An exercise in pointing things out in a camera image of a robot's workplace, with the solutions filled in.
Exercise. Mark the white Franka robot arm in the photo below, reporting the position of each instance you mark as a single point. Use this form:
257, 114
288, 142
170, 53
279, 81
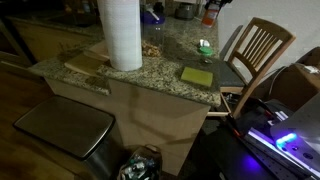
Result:
300, 125

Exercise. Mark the small white object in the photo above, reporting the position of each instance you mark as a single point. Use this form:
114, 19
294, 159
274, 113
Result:
204, 43

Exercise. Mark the dark bowl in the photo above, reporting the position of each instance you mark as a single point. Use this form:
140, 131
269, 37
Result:
184, 11

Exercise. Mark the wooden chair with dark cushion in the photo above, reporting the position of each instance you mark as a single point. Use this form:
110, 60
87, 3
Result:
260, 46

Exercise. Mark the clear jar with blue lid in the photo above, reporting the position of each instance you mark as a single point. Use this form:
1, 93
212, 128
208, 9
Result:
152, 31

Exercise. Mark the yellow green sponge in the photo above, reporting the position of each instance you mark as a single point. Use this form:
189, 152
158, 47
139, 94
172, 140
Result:
196, 76

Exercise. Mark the white paper towel roll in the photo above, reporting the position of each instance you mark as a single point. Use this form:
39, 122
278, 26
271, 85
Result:
121, 33

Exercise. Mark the brown cardboard box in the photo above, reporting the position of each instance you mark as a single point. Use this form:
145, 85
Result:
295, 85

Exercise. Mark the white item on box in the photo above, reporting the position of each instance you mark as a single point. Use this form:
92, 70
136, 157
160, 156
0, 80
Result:
311, 69

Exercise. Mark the small wooden board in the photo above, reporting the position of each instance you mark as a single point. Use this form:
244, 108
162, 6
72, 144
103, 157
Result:
98, 51

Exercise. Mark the wooden cutting board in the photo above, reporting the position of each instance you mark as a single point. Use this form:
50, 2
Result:
85, 65

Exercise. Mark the metal robot mounting plate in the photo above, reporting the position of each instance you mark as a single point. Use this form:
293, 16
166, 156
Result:
266, 148

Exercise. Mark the bag of trash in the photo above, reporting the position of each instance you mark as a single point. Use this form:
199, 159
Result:
141, 165

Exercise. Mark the stainless steel trash can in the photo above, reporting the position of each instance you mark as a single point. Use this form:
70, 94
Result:
66, 125

